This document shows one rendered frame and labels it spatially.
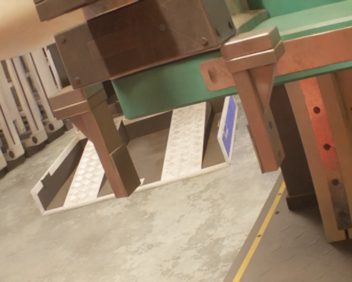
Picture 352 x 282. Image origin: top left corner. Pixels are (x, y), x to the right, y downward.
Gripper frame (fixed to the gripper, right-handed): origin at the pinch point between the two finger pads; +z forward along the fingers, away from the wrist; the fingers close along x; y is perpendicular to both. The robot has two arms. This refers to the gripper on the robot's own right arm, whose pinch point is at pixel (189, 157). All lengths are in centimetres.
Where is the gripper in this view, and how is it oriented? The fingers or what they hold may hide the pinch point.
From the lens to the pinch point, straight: 45.3
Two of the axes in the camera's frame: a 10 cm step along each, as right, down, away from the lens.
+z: 3.4, 9.0, 2.7
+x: -8.6, 1.9, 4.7
